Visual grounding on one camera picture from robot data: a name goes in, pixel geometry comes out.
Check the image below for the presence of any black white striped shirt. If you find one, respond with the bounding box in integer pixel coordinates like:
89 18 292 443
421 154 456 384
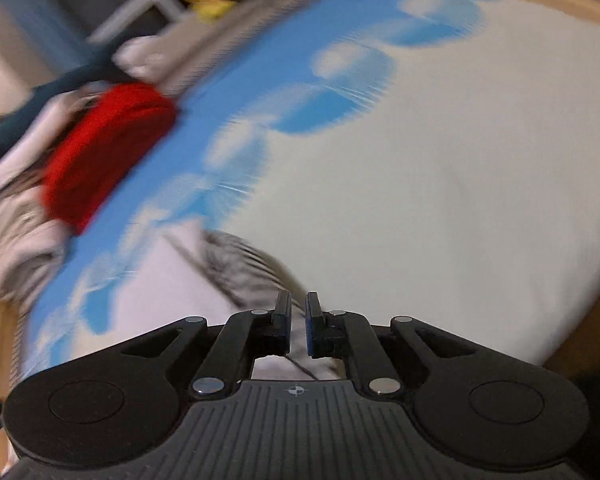
112 220 348 382

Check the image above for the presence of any blue white printed bedsheet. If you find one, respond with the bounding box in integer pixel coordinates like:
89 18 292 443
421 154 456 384
17 0 600 381

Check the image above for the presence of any dark teal cloth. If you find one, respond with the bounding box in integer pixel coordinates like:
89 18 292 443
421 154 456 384
0 57 126 153

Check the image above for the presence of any white fluffy cloth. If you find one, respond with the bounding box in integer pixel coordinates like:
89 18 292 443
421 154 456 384
112 35 175 86

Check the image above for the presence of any red cloth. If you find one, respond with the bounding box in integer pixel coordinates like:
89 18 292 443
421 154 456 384
42 82 177 236

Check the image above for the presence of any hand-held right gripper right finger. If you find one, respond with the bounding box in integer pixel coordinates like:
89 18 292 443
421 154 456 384
305 291 501 401

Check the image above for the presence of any thin striped grey cloth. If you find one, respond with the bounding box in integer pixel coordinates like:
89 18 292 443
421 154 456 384
0 195 70 307

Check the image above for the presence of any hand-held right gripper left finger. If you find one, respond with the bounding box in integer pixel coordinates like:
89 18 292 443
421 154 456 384
95 290 293 401

